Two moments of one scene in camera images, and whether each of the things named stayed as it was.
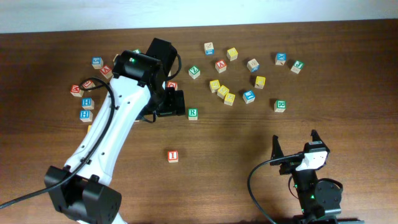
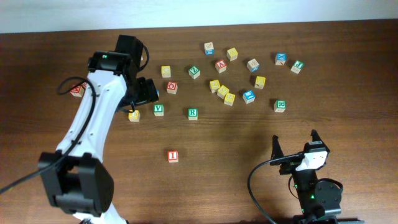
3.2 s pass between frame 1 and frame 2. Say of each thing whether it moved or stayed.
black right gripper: stayed
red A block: stayed
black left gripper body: moved
